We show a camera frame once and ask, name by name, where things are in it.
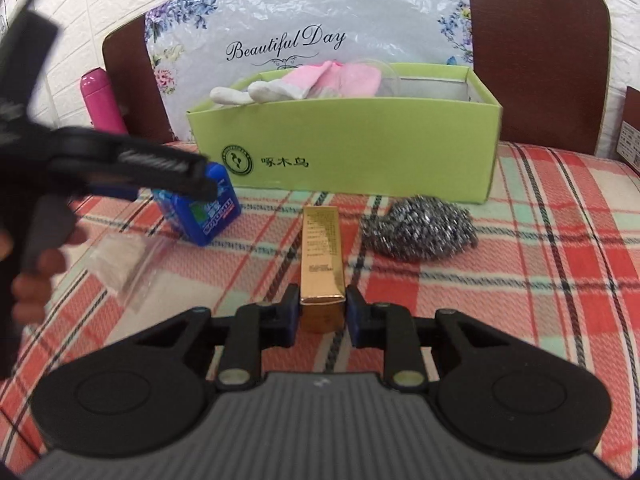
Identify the brown wooden headboard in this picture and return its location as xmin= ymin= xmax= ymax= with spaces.
xmin=101 ymin=0 xmax=612 ymax=157

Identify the clear plastic bag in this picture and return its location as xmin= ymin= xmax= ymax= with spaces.
xmin=90 ymin=232 xmax=171 ymax=306

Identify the floral plastic bag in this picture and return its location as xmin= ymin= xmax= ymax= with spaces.
xmin=144 ymin=0 xmax=475 ymax=143

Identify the white and pink glove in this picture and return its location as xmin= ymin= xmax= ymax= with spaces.
xmin=210 ymin=64 xmax=383 ymax=106
xmin=248 ymin=60 xmax=346 ymax=102

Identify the light green cardboard box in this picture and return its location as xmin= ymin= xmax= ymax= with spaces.
xmin=186 ymin=62 xmax=502 ymax=206

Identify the plaid bedsheet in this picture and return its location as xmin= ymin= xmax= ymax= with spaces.
xmin=0 ymin=140 xmax=640 ymax=476

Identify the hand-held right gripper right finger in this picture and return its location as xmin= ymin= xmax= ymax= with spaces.
xmin=345 ymin=285 xmax=506 ymax=391

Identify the steel wool scrubber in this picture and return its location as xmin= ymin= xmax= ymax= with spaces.
xmin=361 ymin=197 xmax=478 ymax=261

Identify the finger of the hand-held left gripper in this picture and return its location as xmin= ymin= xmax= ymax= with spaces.
xmin=112 ymin=135 xmax=219 ymax=202

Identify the person's left hand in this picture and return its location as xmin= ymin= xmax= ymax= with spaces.
xmin=12 ymin=229 xmax=87 ymax=326

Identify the slim gold box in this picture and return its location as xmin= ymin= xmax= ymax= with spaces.
xmin=300 ymin=205 xmax=347 ymax=333

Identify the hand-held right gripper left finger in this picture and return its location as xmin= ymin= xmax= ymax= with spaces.
xmin=132 ymin=284 xmax=302 ymax=391

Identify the pink thermos bottle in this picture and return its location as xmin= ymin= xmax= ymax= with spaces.
xmin=80 ymin=67 xmax=130 ymax=136

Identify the brown cardboard box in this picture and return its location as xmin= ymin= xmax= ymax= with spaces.
xmin=616 ymin=85 xmax=640 ymax=176

